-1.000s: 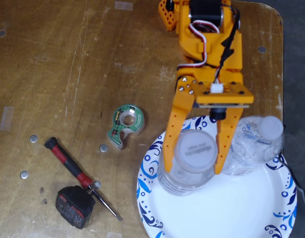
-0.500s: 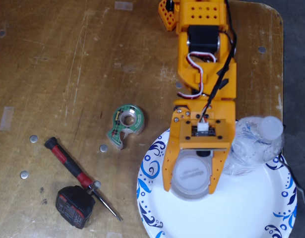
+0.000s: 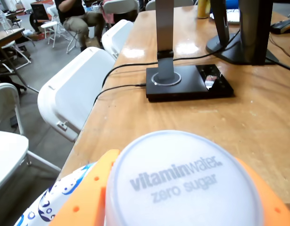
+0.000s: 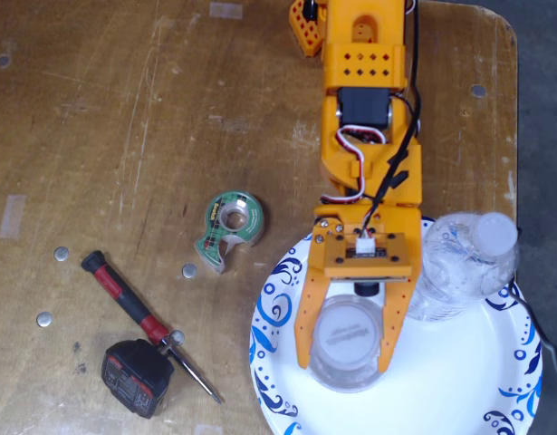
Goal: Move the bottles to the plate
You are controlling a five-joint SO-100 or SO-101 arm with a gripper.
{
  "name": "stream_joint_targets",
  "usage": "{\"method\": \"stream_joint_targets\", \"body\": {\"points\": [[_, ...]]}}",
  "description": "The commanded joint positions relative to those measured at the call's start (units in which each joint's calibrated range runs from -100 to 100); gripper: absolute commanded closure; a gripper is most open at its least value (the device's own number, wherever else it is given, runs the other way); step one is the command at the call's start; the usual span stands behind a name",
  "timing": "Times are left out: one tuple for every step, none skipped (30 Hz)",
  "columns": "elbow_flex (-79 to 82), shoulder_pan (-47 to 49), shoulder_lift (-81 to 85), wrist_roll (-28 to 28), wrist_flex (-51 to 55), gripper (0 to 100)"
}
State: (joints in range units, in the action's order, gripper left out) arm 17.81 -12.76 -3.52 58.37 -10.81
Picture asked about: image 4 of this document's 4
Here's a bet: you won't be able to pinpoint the black tool battery pack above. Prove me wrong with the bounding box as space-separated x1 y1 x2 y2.
101 338 176 419

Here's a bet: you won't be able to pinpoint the green plaid tape dispenser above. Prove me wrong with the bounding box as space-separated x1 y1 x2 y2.
193 189 265 275

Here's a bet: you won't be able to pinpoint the black camera cable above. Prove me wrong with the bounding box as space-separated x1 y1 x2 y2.
361 0 424 239

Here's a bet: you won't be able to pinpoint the white paper plate blue swirls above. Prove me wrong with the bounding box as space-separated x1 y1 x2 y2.
248 210 544 435

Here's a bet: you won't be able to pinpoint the orange printed gripper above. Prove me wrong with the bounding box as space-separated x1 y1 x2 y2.
293 135 423 373

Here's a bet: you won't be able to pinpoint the clear bottle purple label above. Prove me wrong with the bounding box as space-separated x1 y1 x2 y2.
306 293 390 394

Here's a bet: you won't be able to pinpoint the clear water bottle blue label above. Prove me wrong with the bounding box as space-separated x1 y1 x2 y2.
405 210 520 323

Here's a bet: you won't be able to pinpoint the black hanging cable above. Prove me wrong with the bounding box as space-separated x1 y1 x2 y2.
506 226 557 384

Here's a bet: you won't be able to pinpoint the red white black servo wires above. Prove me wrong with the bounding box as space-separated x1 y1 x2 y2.
320 125 368 204

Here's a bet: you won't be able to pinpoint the red black screwdriver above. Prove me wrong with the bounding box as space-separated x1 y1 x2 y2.
80 249 225 405

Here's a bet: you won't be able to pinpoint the small silver bolt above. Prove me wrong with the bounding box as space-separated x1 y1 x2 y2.
158 329 187 357

